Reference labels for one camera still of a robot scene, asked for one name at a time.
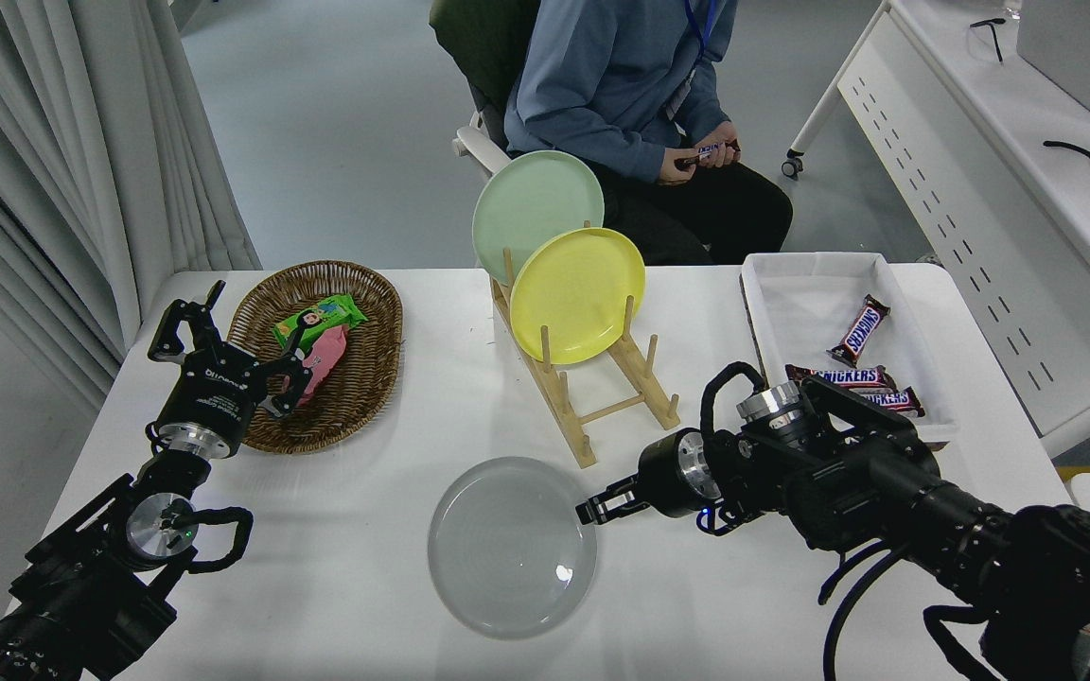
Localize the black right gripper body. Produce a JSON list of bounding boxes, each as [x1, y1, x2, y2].
[[638, 430, 694, 518]]

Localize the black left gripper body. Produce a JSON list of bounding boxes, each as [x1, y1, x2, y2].
[[155, 348, 269, 449]]

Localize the grey plate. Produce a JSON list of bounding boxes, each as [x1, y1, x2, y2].
[[428, 457, 599, 640]]

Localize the brown snickers bar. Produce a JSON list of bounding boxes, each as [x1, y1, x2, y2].
[[676, 140, 740, 169], [865, 386, 926, 419], [784, 364, 898, 392], [827, 294, 891, 369]]

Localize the wooden plate rack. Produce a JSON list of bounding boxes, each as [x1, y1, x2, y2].
[[490, 222, 681, 469]]

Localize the yellow plate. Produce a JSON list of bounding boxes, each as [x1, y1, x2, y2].
[[509, 227, 646, 366]]

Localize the pale green plate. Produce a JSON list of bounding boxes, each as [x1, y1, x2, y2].
[[471, 150, 606, 287]]

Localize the person's right hand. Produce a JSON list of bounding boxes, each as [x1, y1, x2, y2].
[[659, 145, 702, 185]]

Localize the person's left hand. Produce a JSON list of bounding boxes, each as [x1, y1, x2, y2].
[[696, 121, 741, 169]]

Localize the pink snack packet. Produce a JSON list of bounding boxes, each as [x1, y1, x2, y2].
[[294, 324, 350, 408]]

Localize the green snack packet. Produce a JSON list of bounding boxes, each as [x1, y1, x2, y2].
[[272, 294, 368, 353]]

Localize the brown wicker basket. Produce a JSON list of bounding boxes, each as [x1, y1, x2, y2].
[[225, 260, 404, 455]]

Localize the white lined tray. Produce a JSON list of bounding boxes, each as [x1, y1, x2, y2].
[[740, 251, 960, 450]]

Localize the white curtain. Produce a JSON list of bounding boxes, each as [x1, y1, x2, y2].
[[0, 0, 262, 417]]

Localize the person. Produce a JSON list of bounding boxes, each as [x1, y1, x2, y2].
[[505, 0, 795, 267]]

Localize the white desk with casters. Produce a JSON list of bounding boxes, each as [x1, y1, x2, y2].
[[782, 0, 1090, 460]]

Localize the black glasses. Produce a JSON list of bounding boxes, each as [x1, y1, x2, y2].
[[969, 16, 1008, 64]]

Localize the grey laptop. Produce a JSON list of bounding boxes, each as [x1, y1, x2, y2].
[[1016, 0, 1090, 129]]

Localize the black cable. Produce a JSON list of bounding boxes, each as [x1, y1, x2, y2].
[[1043, 140, 1090, 176]]

